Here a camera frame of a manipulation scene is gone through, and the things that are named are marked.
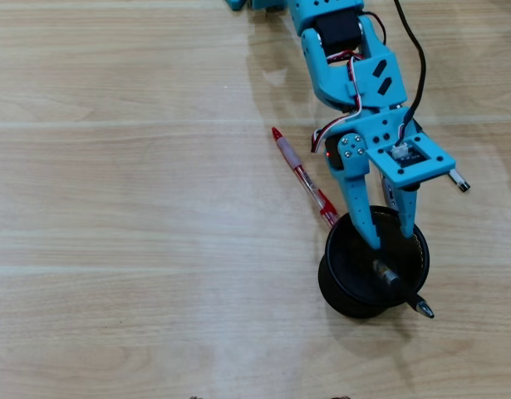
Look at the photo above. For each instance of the teal gripper black servo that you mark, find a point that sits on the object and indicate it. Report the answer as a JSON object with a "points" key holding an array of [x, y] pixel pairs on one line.
{"points": [[377, 130]]}

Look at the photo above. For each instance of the clear pen black tip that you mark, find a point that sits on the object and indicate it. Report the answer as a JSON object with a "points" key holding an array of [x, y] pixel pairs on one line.
{"points": [[458, 179]]}

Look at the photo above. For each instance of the red white grip pen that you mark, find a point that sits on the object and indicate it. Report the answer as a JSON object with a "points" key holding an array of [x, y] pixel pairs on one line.
{"points": [[298, 170]]}

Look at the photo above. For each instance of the black pen silver tip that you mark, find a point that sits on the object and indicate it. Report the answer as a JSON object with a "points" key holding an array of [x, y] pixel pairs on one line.
{"points": [[406, 291]]}

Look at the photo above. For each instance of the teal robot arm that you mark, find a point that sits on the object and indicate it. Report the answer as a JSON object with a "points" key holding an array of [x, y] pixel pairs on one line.
{"points": [[375, 79]]}

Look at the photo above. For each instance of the black mesh pen holder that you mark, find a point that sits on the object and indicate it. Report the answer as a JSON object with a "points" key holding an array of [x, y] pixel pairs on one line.
{"points": [[350, 266]]}

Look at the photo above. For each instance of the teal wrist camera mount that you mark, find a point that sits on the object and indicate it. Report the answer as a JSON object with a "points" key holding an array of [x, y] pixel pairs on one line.
{"points": [[429, 160]]}

